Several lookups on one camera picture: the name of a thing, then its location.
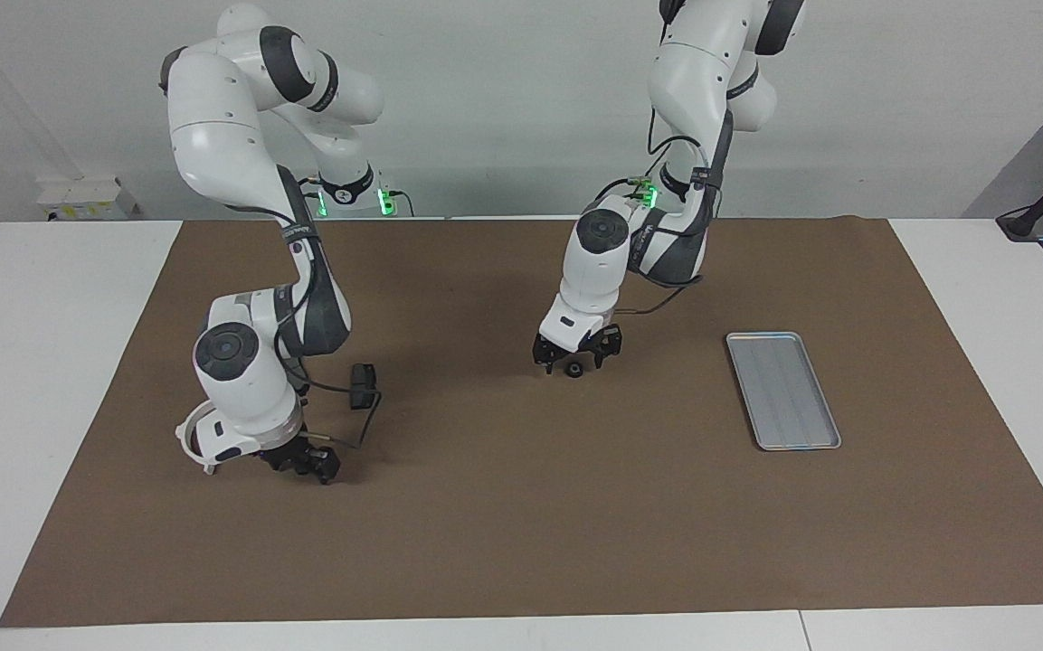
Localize silver metal tray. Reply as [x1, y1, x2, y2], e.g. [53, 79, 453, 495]
[725, 331, 842, 452]

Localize rectangular dark grey brake pad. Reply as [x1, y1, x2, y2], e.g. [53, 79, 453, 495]
[349, 363, 380, 411]

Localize brown table mat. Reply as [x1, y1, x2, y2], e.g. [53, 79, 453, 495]
[0, 217, 1043, 627]

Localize white power strip box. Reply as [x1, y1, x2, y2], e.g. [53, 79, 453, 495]
[35, 176, 137, 222]

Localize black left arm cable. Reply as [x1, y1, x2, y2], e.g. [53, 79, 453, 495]
[616, 108, 712, 317]

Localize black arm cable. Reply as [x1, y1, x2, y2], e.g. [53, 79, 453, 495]
[272, 163, 384, 450]
[616, 108, 712, 317]

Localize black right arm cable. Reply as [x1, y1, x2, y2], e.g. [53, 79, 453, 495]
[272, 163, 384, 450]

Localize white curved plastic bracket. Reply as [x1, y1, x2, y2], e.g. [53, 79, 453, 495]
[175, 401, 219, 476]

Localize black base cable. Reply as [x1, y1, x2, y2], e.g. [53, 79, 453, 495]
[593, 176, 658, 214]

